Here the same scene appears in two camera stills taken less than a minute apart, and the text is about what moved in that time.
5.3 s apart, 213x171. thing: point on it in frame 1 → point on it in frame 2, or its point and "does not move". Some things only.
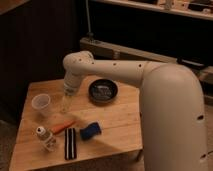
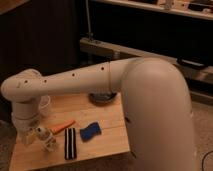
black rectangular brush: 70,143 does not move
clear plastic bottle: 46,139 does not move
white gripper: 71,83 → 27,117
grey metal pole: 89,34 does not move
